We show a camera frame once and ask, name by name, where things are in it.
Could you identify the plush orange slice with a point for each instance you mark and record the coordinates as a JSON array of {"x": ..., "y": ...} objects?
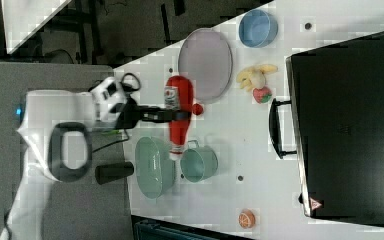
[{"x": 246, "y": 219}]

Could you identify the small red plush strawberry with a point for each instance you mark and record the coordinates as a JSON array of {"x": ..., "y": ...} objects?
[{"x": 197, "y": 109}]

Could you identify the blue bowl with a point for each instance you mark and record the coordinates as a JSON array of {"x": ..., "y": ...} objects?
[{"x": 257, "y": 28}]

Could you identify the green metal cup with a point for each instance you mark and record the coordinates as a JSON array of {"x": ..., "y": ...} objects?
[{"x": 198, "y": 162}]

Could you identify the red plush ketchup bottle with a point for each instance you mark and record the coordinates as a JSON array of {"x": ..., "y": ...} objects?
[{"x": 178, "y": 96}]

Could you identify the round grey plate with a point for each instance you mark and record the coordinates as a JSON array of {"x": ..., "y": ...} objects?
[{"x": 205, "y": 58}]

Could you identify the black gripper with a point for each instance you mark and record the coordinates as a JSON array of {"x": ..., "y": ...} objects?
[{"x": 130, "y": 114}]

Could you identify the black cylindrical cup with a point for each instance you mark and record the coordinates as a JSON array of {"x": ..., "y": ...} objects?
[{"x": 111, "y": 172}]

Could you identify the silver toaster oven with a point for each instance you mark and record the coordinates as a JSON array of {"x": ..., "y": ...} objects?
[{"x": 336, "y": 96}]

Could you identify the yellow plush banana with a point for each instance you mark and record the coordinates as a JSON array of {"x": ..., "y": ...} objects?
[{"x": 254, "y": 77}]

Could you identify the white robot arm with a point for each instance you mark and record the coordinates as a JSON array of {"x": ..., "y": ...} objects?
[{"x": 56, "y": 128}]

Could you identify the pink plush strawberry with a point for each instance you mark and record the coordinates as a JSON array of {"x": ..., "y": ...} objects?
[{"x": 262, "y": 95}]

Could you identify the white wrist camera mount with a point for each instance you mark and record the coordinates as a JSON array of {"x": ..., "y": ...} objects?
[{"x": 109, "y": 98}]

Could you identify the green oval strainer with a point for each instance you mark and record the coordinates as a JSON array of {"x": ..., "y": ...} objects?
[{"x": 155, "y": 171}]

